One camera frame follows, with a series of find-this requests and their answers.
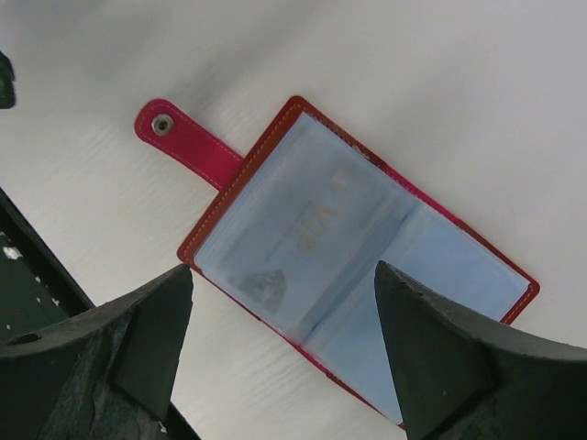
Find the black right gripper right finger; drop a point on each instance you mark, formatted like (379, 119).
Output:
(461, 375)

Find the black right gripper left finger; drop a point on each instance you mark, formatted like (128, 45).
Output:
(107, 373)

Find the red leather card holder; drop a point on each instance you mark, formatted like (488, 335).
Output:
(342, 334)

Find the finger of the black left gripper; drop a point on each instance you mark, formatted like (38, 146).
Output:
(7, 83)

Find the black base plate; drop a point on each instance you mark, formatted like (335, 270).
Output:
(36, 290)

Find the white VIP card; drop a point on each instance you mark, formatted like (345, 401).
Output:
(293, 230)

